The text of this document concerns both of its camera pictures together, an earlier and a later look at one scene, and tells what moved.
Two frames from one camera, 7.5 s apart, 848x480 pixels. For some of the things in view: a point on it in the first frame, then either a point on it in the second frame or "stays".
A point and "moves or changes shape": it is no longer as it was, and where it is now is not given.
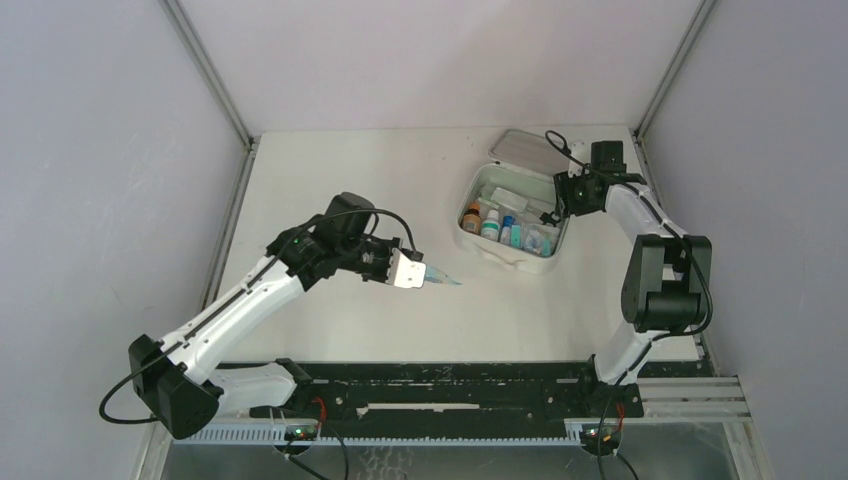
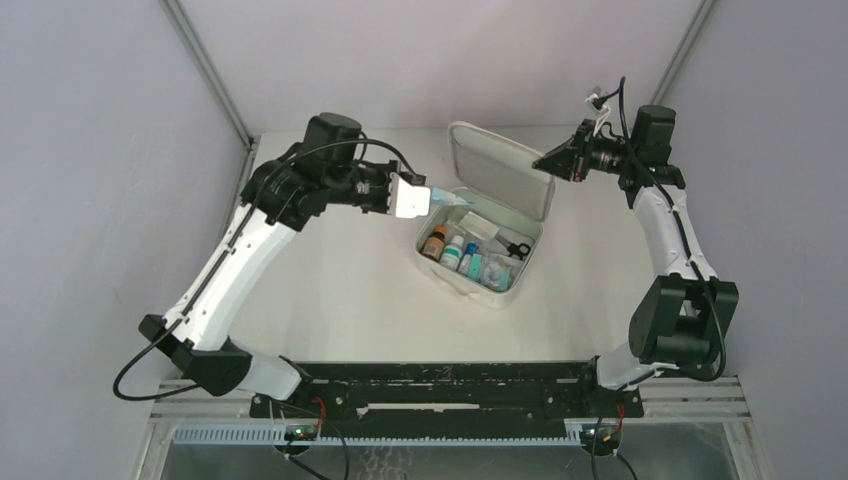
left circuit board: (299, 432) stays
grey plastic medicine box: (498, 215) to (481, 248)
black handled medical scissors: (547, 218) to (520, 250)
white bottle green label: (490, 228) to (452, 254)
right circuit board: (610, 435) stays
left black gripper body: (371, 259) to (369, 186)
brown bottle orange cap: (471, 221) to (433, 246)
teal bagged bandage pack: (540, 239) to (498, 272)
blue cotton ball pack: (435, 275) to (443, 197)
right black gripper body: (573, 192) to (600, 153)
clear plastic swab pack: (509, 199) to (479, 226)
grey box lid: (531, 150) moves or changes shape
